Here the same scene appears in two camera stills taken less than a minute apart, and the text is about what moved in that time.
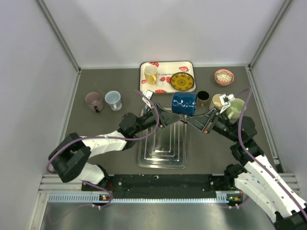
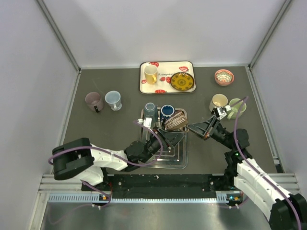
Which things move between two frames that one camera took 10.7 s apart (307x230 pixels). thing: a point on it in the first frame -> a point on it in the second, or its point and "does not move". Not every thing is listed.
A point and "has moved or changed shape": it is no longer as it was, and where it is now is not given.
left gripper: [165, 118] -> [171, 138]
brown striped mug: [203, 98] -> [178, 120]
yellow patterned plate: [182, 81] does not move
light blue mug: [113, 97] does not move
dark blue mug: [184, 103] has moved or changed shape
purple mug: [93, 98] does not move
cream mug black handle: [216, 101] does not move
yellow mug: [150, 73] does not move
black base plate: [161, 186] does not move
